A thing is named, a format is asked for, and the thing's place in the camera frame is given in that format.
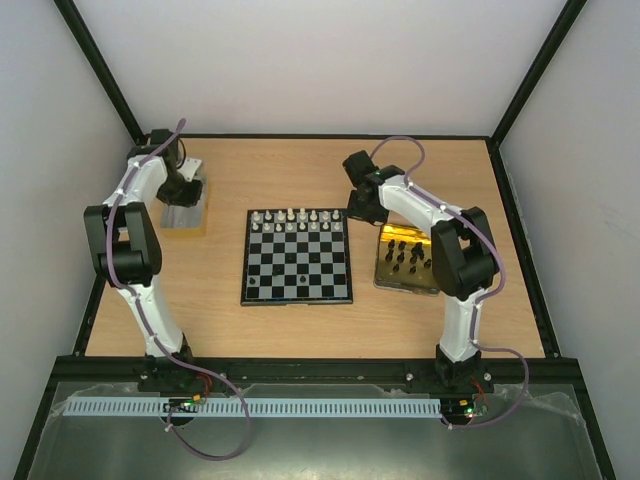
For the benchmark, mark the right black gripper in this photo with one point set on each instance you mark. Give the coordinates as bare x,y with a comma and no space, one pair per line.
366,211

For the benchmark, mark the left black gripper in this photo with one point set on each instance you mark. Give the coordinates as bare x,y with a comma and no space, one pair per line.
190,200

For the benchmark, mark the silver gold tin lid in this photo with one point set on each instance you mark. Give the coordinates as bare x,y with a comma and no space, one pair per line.
187,222

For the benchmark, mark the gold tin with black pieces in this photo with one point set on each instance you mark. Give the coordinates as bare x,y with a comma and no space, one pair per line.
404,261

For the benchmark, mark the black silver chess board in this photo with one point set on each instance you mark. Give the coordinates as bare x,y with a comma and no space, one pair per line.
301,231

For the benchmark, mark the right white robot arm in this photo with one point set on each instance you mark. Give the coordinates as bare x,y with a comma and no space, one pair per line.
463,254

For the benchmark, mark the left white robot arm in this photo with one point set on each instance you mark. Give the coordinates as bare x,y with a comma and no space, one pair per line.
124,248

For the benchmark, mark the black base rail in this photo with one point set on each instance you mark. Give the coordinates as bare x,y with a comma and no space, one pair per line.
413,376

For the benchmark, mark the white slotted cable duct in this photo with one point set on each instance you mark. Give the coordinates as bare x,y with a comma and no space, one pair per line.
256,408

